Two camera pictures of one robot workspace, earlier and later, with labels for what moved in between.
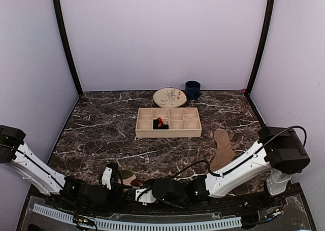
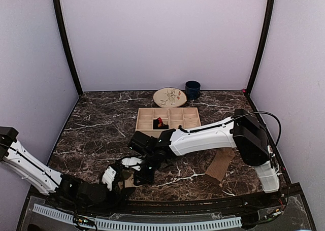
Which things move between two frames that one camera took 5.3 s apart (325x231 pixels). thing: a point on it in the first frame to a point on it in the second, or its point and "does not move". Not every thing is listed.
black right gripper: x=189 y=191 to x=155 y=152
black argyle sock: x=158 y=124 does not move
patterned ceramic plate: x=169 y=97 does not move
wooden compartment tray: x=183 y=122 does not move
